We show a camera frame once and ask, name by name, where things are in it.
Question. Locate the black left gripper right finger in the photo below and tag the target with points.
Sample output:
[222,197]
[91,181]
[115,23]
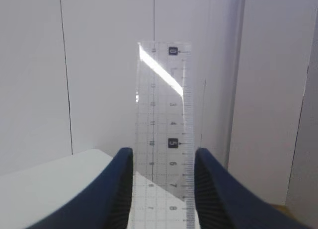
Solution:
[223,203]

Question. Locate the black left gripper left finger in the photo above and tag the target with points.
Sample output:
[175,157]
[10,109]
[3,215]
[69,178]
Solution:
[104,204]

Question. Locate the clear plastic ruler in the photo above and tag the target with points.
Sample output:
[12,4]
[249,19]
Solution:
[163,183]

